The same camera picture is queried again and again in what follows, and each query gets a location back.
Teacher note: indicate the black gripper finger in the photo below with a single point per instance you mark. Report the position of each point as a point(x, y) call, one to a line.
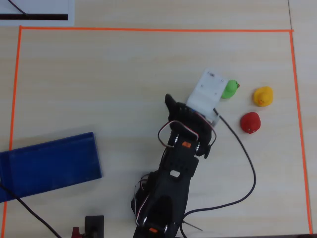
point(170, 102)

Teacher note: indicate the white paper sheet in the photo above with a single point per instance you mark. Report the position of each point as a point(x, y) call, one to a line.
point(37, 7)

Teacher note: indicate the black bar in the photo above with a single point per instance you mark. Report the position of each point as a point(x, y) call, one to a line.
point(44, 17)

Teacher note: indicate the red rubber duck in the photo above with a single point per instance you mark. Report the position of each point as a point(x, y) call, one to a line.
point(250, 122)

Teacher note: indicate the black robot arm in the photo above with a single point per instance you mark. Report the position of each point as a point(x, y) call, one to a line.
point(171, 193)

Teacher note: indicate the yellow rubber duck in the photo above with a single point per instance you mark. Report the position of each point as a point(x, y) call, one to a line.
point(263, 96)

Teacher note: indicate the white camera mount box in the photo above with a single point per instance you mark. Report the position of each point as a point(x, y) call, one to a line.
point(206, 93)

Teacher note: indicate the red clamp piece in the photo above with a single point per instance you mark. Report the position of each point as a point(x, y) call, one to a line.
point(77, 233)

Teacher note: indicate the thin metal pin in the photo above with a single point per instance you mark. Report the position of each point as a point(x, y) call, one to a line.
point(193, 225)

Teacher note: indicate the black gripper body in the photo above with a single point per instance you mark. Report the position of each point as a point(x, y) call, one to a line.
point(179, 109)

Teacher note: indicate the orange tape strip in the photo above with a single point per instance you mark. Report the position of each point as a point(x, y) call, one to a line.
point(13, 99)
point(153, 29)
point(299, 124)

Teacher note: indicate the green rubber duck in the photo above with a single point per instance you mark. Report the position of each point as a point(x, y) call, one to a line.
point(231, 89)

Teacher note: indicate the blue plastic box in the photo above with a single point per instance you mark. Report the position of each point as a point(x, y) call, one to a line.
point(49, 166)

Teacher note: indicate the black table clamp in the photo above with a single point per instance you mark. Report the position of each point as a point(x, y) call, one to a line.
point(94, 225)

